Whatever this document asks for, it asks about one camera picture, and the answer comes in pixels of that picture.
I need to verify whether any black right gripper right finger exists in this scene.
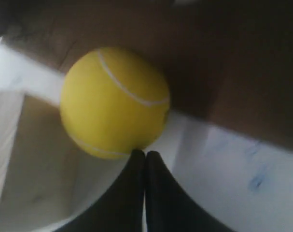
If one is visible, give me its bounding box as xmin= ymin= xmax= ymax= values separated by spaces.
xmin=145 ymin=151 xmax=223 ymax=232

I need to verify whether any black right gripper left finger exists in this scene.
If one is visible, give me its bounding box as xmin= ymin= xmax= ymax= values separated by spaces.
xmin=57 ymin=150 xmax=145 ymax=232

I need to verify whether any yellow tennis ball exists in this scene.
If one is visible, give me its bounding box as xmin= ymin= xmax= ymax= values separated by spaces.
xmin=60 ymin=47 xmax=170 ymax=159

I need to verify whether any blue white cardboard box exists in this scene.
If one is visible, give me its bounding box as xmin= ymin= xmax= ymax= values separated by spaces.
xmin=0 ymin=0 xmax=293 ymax=150

